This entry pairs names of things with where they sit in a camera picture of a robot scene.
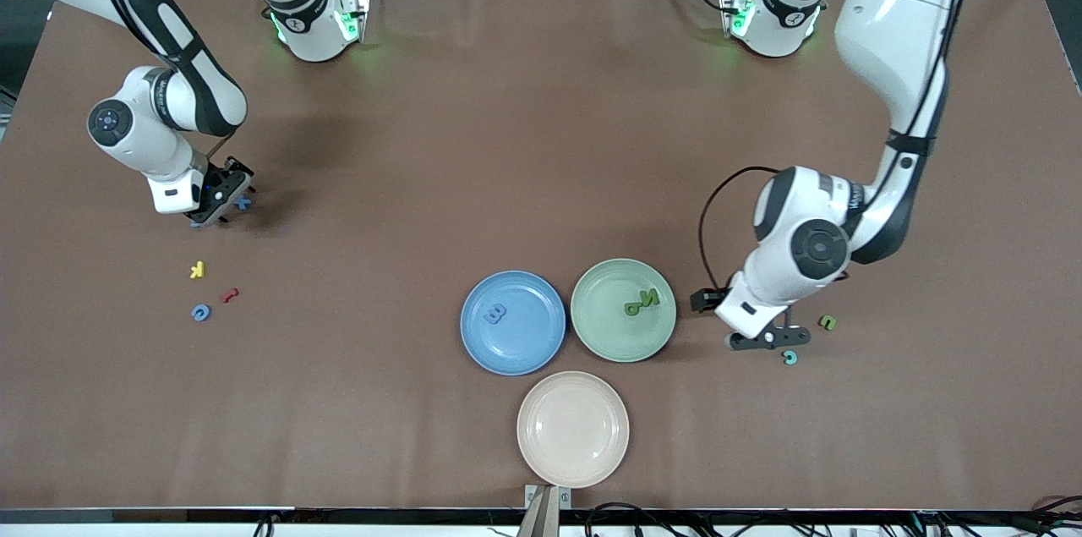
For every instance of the blue foam plus sign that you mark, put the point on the blue foam plus sign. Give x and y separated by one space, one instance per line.
244 203

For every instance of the green foam letter N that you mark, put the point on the green foam letter N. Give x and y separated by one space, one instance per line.
832 320
649 298

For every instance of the green foam letter P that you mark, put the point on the green foam letter P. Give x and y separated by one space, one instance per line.
638 311

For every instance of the blue foam letter e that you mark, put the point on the blue foam letter e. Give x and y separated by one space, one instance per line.
206 316
495 315

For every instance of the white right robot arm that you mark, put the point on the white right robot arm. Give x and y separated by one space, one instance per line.
127 135

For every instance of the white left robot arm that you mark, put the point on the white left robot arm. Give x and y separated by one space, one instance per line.
888 21

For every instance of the yellow foam letter k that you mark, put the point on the yellow foam letter k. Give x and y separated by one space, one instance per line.
197 270

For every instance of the cyan foam letter C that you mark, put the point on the cyan foam letter C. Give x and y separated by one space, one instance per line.
794 353

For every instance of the red foam letter I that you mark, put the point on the red foam letter I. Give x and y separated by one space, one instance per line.
229 295

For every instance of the green plate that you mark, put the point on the green plate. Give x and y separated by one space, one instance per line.
609 338

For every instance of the beige plate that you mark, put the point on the beige plate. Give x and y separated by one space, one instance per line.
573 429

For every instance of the blue plate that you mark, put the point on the blue plate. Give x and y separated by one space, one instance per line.
524 342

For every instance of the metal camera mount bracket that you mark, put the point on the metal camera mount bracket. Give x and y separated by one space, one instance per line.
545 516

